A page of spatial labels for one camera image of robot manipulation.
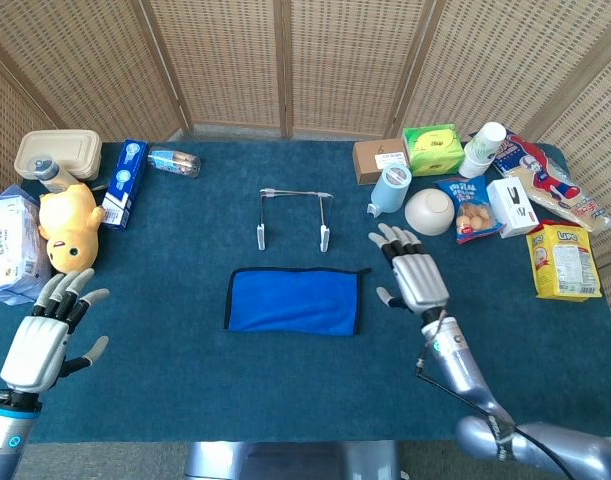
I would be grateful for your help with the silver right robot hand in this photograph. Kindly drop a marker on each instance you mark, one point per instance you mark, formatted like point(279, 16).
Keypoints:
point(420, 280)

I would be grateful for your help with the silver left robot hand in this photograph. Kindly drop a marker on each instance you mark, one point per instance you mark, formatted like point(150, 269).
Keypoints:
point(35, 350)

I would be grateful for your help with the grey and blue cloth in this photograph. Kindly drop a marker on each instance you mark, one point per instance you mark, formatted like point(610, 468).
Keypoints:
point(295, 302)

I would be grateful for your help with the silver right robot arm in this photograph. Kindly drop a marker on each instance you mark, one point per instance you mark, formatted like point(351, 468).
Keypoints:
point(455, 360)

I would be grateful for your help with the metal wire stand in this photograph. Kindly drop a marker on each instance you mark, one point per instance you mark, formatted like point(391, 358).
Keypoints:
point(261, 235)

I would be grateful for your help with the beige upturned bowl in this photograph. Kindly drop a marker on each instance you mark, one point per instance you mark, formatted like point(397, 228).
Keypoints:
point(429, 212)

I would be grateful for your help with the blue cookie snack bag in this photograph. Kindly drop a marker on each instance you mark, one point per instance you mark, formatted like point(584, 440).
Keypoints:
point(472, 215)

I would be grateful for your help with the light blue cylindrical mug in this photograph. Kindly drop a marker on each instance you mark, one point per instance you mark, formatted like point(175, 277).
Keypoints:
point(390, 192)

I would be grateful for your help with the white tissue pack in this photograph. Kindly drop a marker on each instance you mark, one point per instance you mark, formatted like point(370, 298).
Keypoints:
point(10, 250)

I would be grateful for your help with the white stapler box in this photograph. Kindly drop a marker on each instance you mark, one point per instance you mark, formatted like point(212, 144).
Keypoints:
point(510, 207)

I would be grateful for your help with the brown cardboard box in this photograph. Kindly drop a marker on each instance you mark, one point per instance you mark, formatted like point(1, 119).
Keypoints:
point(372, 160)

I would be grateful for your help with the green tissue pack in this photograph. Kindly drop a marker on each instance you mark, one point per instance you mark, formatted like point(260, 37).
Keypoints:
point(432, 147)

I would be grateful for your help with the yellow plush toy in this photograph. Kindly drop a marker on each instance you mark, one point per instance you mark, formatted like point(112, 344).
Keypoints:
point(67, 220)

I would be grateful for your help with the yellow Lipo snack bag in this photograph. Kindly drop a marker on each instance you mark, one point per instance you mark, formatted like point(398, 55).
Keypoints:
point(560, 260)

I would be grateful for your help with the white paper cup stack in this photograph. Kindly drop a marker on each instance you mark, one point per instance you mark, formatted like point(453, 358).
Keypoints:
point(480, 150)

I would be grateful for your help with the red blue noodle package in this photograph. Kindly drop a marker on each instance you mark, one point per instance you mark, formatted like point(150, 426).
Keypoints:
point(545, 180)

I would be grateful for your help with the beige bottle grey cap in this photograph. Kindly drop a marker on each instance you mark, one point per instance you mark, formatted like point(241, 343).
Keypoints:
point(52, 175)

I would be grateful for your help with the blue toothpaste box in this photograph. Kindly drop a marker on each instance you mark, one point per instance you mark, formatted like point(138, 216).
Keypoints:
point(125, 185)

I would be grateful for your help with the teal carpet table cover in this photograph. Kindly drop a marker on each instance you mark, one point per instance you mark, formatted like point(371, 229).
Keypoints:
point(235, 390)

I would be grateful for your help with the beige lunch box container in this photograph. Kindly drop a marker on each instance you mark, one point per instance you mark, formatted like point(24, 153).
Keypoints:
point(60, 147)

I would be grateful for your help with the silver robot torso base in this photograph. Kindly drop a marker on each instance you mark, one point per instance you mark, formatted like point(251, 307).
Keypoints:
point(285, 462)

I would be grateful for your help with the clear plastic snack bottle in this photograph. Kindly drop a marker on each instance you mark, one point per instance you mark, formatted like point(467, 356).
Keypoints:
point(175, 161)

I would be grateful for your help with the wicker folding screen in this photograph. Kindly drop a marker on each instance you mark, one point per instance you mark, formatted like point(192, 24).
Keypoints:
point(235, 60)

